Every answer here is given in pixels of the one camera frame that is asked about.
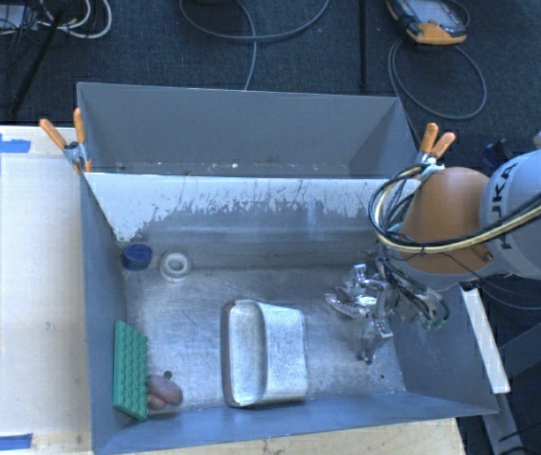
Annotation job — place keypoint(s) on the bare metal gripper finger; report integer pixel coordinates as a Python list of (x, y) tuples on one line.
[(353, 299), (373, 337)]

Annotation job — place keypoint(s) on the silver metal tray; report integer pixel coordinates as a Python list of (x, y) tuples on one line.
[(275, 349)]

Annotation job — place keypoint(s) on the pink-brown toy food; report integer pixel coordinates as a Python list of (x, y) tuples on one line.
[(166, 391)]

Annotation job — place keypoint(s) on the grey metal bin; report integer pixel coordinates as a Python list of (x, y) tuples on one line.
[(213, 131)]

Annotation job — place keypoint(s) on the blue cap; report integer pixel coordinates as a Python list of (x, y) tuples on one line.
[(137, 256)]

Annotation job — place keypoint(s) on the green studded flat block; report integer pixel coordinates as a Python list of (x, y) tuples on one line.
[(130, 368)]

